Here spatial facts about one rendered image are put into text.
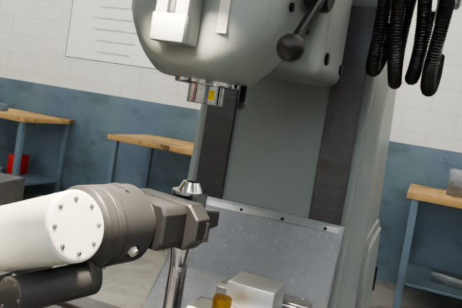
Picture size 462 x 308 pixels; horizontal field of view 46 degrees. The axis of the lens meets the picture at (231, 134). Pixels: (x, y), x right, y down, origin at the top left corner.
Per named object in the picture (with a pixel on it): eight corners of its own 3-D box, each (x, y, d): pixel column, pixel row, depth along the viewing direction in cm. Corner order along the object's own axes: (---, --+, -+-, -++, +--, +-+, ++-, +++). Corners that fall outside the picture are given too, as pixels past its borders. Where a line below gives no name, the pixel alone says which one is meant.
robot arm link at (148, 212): (216, 192, 64) (147, 196, 54) (203, 271, 64) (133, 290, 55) (139, 171, 71) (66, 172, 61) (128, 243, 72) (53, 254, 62)
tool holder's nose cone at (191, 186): (179, 177, 72) (178, 186, 72) (177, 181, 68) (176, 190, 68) (205, 181, 72) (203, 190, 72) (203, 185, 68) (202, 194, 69)
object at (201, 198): (173, 185, 72) (168, 223, 73) (170, 190, 68) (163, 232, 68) (208, 190, 73) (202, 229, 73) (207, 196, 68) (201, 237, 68)
